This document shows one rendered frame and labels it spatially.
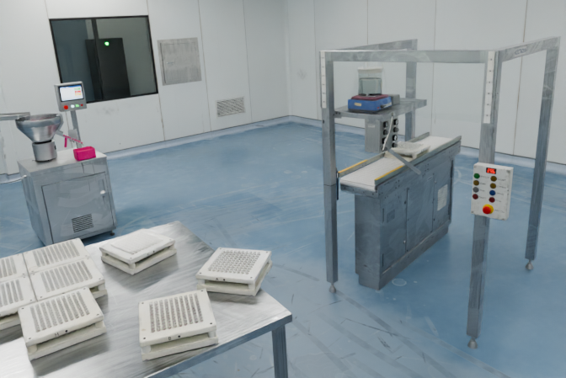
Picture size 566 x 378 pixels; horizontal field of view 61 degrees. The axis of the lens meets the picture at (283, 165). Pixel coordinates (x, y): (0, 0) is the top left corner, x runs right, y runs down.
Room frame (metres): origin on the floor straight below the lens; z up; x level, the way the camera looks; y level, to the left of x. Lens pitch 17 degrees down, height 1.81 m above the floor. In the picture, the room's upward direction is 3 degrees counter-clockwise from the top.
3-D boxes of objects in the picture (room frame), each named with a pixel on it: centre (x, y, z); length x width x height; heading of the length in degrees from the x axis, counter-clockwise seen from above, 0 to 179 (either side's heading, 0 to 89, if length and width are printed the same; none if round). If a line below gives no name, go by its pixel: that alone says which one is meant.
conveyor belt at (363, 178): (3.34, -0.91, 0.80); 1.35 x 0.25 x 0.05; 138
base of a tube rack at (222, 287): (1.77, 0.22, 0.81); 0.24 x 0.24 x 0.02; 74
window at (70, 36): (6.98, 2.41, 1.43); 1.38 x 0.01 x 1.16; 128
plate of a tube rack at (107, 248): (2.01, 0.69, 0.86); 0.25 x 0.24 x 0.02; 51
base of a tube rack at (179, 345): (1.43, 0.40, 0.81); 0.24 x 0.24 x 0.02; 16
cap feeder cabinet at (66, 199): (4.10, 1.96, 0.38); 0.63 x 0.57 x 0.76; 128
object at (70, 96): (4.34, 1.88, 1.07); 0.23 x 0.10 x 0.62; 128
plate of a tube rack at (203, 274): (1.77, 0.22, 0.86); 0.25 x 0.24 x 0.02; 164
